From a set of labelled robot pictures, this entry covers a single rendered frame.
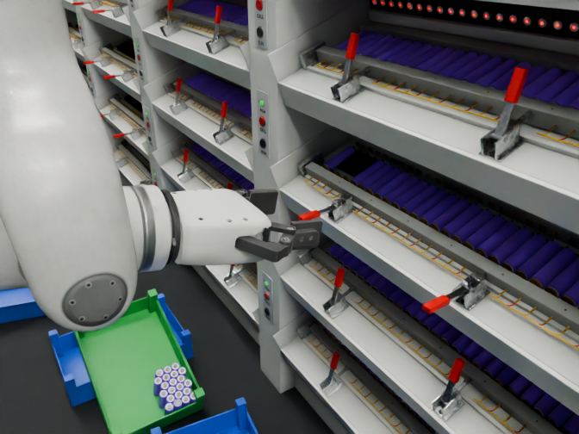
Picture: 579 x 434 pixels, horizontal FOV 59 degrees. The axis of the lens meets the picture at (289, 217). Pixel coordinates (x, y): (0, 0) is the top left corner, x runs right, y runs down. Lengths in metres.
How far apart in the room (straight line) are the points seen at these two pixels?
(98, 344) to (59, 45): 1.00
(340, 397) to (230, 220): 0.64
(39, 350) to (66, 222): 1.18
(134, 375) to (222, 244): 0.83
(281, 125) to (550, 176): 0.50
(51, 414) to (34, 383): 0.12
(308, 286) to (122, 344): 0.52
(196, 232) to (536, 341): 0.40
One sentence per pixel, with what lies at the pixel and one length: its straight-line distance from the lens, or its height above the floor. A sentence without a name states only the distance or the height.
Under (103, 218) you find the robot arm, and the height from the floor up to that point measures 0.77.
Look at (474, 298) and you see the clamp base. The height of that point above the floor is 0.55.
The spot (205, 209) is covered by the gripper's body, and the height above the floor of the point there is 0.71.
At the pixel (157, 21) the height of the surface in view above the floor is 0.75.
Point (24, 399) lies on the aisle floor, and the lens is 1.41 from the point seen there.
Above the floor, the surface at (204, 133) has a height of 0.54.
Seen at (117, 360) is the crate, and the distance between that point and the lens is 1.31.
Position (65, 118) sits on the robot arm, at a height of 0.84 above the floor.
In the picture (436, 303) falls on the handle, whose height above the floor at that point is 0.56.
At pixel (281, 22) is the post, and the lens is 0.88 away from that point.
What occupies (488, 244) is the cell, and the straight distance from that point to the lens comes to 0.73.
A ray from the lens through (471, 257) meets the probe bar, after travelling 0.71.
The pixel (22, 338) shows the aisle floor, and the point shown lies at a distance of 1.59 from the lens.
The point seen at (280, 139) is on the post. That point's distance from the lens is 0.93.
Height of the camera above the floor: 0.94
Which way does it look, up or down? 28 degrees down
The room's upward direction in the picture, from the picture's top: straight up
